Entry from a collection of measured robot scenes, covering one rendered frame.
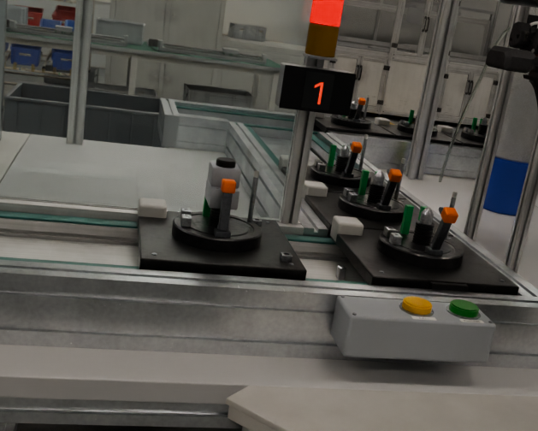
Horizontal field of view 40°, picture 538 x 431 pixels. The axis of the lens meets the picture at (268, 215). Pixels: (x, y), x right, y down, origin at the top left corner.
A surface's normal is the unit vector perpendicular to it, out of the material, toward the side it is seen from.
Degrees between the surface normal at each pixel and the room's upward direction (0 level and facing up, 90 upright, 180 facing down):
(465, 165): 90
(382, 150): 90
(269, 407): 0
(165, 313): 90
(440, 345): 90
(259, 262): 0
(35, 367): 0
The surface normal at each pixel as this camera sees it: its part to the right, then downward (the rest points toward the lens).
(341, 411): 0.14, -0.95
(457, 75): 0.16, 0.29
